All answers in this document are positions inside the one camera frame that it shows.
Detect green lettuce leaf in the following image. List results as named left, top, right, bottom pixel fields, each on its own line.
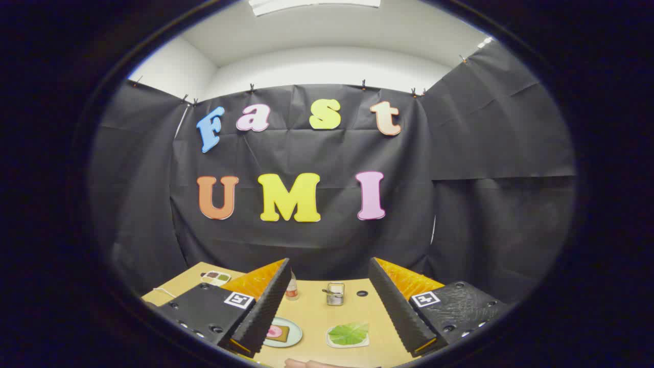
left=328, top=323, right=369, bottom=346

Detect pale green round plate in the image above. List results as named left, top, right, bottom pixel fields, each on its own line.
left=263, top=317, right=303, bottom=349

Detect white condiment tray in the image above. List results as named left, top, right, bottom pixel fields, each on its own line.
left=200, top=270, right=231, bottom=287

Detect ceiling light panel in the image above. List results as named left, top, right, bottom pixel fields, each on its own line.
left=249, top=0, right=381, bottom=16

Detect metal wire cutlery holder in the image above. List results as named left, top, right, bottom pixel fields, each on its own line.
left=322, top=282, right=345, bottom=306

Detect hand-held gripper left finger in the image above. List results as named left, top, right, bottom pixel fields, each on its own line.
left=152, top=258, right=292, bottom=358

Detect white square plate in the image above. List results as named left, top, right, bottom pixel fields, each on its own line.
left=326, top=322, right=370, bottom=349

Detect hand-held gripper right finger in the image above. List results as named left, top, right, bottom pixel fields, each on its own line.
left=368, top=257, right=510, bottom=358

